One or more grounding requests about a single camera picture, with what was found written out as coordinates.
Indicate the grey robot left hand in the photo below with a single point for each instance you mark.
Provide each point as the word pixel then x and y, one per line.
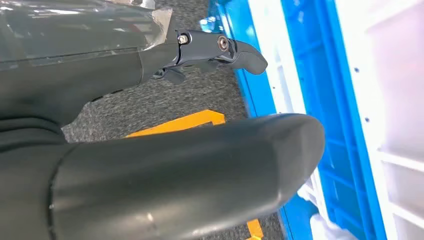
pixel 66 66

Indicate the blue plastic crate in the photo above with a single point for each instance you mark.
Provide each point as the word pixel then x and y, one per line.
pixel 331 99

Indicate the blue steel shelf rack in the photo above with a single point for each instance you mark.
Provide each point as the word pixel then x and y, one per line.
pixel 255 96

